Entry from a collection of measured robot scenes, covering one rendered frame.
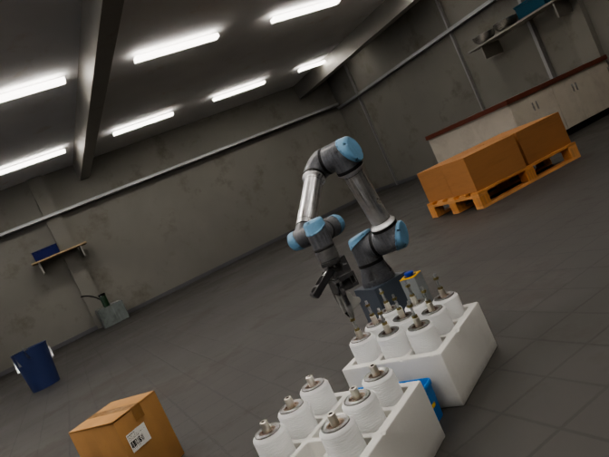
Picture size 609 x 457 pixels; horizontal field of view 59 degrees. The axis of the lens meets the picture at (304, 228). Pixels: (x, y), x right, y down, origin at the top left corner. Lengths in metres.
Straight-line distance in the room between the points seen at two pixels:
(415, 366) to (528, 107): 6.19
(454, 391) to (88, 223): 10.83
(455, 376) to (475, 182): 3.42
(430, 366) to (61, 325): 10.66
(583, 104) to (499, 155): 3.40
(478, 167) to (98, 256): 8.77
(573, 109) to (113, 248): 8.91
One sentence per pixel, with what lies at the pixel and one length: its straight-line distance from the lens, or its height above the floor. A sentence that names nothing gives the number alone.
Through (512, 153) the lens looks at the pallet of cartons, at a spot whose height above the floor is 0.32.
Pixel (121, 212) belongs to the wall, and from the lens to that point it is 12.21.
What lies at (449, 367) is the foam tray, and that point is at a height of 0.12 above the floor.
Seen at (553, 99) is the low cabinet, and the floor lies 0.54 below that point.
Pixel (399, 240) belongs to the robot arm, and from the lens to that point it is 2.28.
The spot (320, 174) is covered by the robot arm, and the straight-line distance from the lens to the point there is 2.21.
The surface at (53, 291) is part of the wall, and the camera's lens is 12.03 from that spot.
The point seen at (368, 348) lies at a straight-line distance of 1.91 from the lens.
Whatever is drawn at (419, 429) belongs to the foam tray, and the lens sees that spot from 1.57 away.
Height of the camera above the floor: 0.80
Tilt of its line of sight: 4 degrees down
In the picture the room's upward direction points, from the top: 25 degrees counter-clockwise
